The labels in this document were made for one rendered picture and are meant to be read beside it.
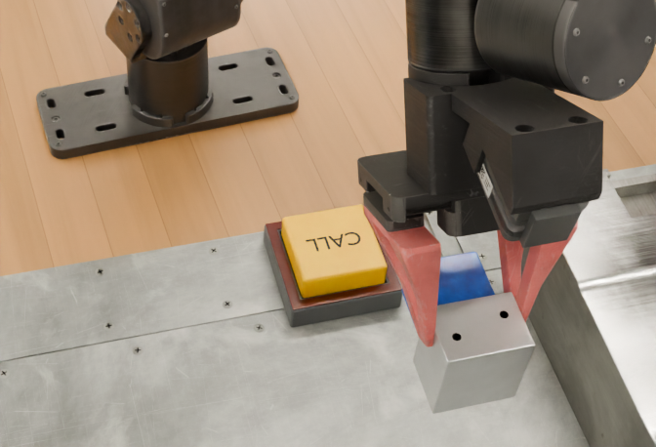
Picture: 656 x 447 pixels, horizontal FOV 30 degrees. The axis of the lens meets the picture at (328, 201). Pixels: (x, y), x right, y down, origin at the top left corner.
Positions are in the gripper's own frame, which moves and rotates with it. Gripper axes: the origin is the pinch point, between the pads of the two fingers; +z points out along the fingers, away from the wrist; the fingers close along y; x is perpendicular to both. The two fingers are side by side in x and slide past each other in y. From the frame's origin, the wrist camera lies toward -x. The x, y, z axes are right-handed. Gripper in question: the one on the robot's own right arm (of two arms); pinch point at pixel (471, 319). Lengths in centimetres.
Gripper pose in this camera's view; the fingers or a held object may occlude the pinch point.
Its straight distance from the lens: 67.4
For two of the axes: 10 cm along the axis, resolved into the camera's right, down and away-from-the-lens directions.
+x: -2.8, -3.4, 9.0
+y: 9.6, -1.6, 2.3
